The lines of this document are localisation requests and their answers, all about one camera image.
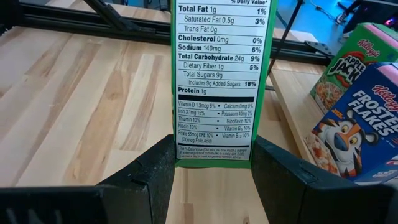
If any blue Frosted Flakes cereal box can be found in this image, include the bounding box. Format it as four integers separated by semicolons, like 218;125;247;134
303;62;398;187

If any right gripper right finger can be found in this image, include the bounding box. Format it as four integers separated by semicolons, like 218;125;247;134
251;135;398;224

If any green Apple Jacks cereal box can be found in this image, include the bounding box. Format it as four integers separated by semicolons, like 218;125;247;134
310;22;398;114
170;0;279;169

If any black metal shelf bracket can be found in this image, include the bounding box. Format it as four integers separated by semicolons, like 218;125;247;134
266;0;305;75

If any wooden shelf board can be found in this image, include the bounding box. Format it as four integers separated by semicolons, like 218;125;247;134
267;60;328;164

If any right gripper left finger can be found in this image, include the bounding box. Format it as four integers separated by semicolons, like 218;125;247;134
0;134;177;224

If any black computer tower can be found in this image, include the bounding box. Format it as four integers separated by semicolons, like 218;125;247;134
341;0;398;34

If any black aluminium rig frame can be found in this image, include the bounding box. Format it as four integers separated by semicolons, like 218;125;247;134
0;0;335;67

